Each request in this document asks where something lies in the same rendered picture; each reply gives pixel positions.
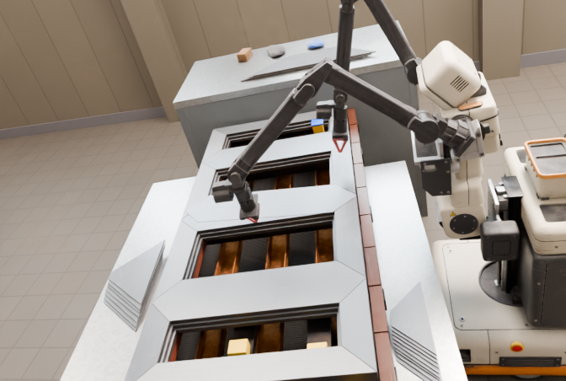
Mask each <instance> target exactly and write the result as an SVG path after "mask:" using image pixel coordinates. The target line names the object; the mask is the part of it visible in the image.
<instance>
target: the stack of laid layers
mask: <svg viewBox="0 0 566 381"><path fill-rule="evenodd" d="M261 129H262V128H261ZM261 129H257V130H252V131H243V132H238V133H233V134H227V135H226V138H225V141H224V143H223V147H222V149H228V148H230V145H231V143H232V142H241V141H246V140H251V139H254V138H255V136H256V135H257V134H258V133H259V131H260V130H261ZM310 129H312V120H309V121H300V122H295V123H291V124H289V125H288V126H287V127H286V129H285V130H284V131H283V132H282V133H281V134H286V133H291V132H296V131H305V130H310ZM328 161H329V167H330V184H331V185H333V173H332V157H331V151H327V152H322V153H312V154H307V155H302V156H296V157H291V158H282V159H276V160H270V161H265V162H260V163H256V164H255V165H254V167H253V168H252V169H251V171H250V172H249V174H255V173H260V172H265V171H271V170H277V169H286V168H292V167H297V166H303V165H308V164H318V163H323V162H328ZM229 169H230V167H229V168H224V169H216V171H215V174H214V177H213V180H212V182H211V188H210V190H209V194H208V196H213V193H212V187H213V185H214V184H215V183H216V182H219V181H221V179H223V178H227V173H228V171H229ZM334 212H335V211H334ZM334 212H327V213H316V214H305V215H294V216H282V217H260V218H259V220H258V222H257V223H253V222H251V221H250V220H248V219H245V220H240V219H237V220H226V221H214V222H201V223H198V222H196V221H195V220H194V219H193V218H192V217H191V216H190V215H187V216H186V217H184V218H183V219H181V220H182V221H183V222H184V223H186V224H188V225H189V226H190V227H192V228H193V229H194V230H195V231H197V233H196V236H195V241H194V243H193V246H192V250H191V252H190V257H189V260H188V263H187V266H186V269H185V272H184V277H183V280H187V279H193V277H194V274H195V268H196V266H197V262H198V259H199V256H200V251H201V247H202V245H203V242H204V241H210V240H217V239H228V238H234V237H241V236H247V235H253V234H260V233H271V232H277V231H284V230H290V229H296V228H308V227H314V226H320V225H327V224H333V240H334V261H336V260H337V252H336V236H335V220H334ZM332 317H337V330H338V346H341V330H340V314H339V303H329V304H321V305H313V306H305V307H297V308H289V309H275V310H267V311H259V312H251V313H243V314H229V315H221V316H213V317H205V318H198V319H182V320H175V321H169V325H168V329H167V333H166V335H165V338H164V342H163V346H162V349H161V352H160V355H159V358H158V363H160V362H170V359H171V356H172V353H173V349H174V344H175V341H176V338H177V334H179V333H187V332H196V331H203V330H219V329H227V328H235V327H244V326H252V325H267V324H275V323H284V322H292V321H300V320H308V319H324V318H332ZM374 350H375V343H374ZM375 357H376V350H375ZM376 370H377V364H376ZM277 381H379V378H378V371H377V373H357V374H347V375H337V376H327V377H316V378H298V379H287V380H277Z"/></svg>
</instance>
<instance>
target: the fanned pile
mask: <svg viewBox="0 0 566 381"><path fill-rule="evenodd" d="M389 317H390V325H391V330H392V341H393V345H394V348H395V353H396V358H397V362H398V363H400V364H401V365H403V366H404V367H405V368H407V369H408V370H409V371H411V372H412V373H414V374H415V375H417V376H418V377H419V378H421V379H423V380H424V381H443V379H442V376H441V370H440V366H439V363H438V359H437V354H436V350H435V343H434V340H433V335H432V332H431V328H430V322H429V318H428V314H427V310H426V306H425V300H424V295H423V292H422V288H421V284H420V281H419V283H418V284H417V285H416V286H415V287H414V288H413V289H412V290H411V291H410V292H409V293H408V294H407V295H406V296H405V297H404V298H403V299H402V300H401V301H400V302H399V303H398V304H397V305H396V306H395V307H394V308H393V309H392V310H391V311H390V315H389Z"/></svg>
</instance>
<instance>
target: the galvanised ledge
mask: <svg viewBox="0 0 566 381"><path fill-rule="evenodd" d="M364 170H365V177H366V187H367V193H368V198H369V204H370V206H371V211H372V216H373V223H372V226H373V232H374V237H375V243H376V253H377V259H378V265H379V271H380V277H381V282H382V288H384V293H385V299H386V304H387V310H386V316H387V326H388V332H389V337H390V343H391V348H392V359H393V365H394V367H396V369H397V375H398V381H424V380H423V379H421V378H419V377H418V376H417V375H415V374H414V373H412V372H411V371H409V370H408V369H407V368H405V367H404V366H403V365H401V364H400V363H398V362H397V358H396V353H395V348H394V345H393V341H392V330H391V325H390V317H389V315H390V311H391V310H392V309H393V308H394V307H395V306H396V305H397V304H398V303H399V302H400V301H401V300H402V299H403V298H404V297H405V296H406V295H407V294H408V293H409V292H410V291H411V290H412V289H413V288H414V287H415V286H416V285H417V284H418V283H419V281H420V284H421V288H422V292H423V295H424V302H425V306H426V310H427V314H428V318H429V322H430V328H431V332H432V335H433V340H434V343H435V350H436V354H437V359H438V363H439V366H440V370H441V376H442V379H443V381H467V376H466V373H465V370H464V367H463V364H462V359H461V355H460V352H459V349H458V346H457V341H456V337H455V335H454V331H453V329H452V325H451V320H450V317H449V314H448V311H447V307H446V302H445V299H444V296H443V293H442V290H441V285H440V282H439V278H438V276H437V272H436V268H435V263H434V261H433V257H432V254H431V251H430V246H429V243H428V239H427V237H426V233H425V228H424V225H423V222H422V219H421V216H420V213H419V208H418V204H417V201H416V198H415V195H414V190H413V186H412V184H411V180H410V178H409V174H408V169H407V165H406V163H405V161H400V162H394V163H389V164H378V165H373V166H367V167H364Z"/></svg>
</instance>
